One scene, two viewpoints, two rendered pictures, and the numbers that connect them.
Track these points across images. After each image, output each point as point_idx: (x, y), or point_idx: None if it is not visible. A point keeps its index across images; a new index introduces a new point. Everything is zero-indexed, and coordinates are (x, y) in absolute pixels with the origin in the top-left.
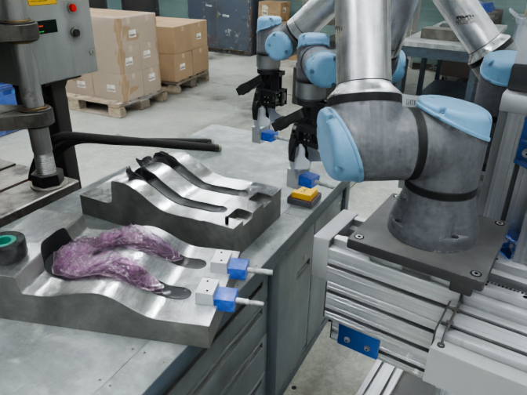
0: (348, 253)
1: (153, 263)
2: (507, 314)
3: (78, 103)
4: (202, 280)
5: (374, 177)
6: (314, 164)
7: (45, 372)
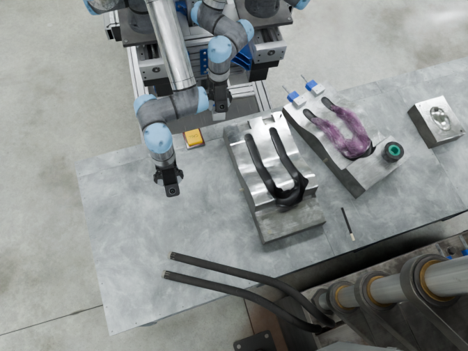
0: (281, 35)
1: (329, 117)
2: None
3: None
4: (318, 92)
5: None
6: (134, 175)
7: (379, 115)
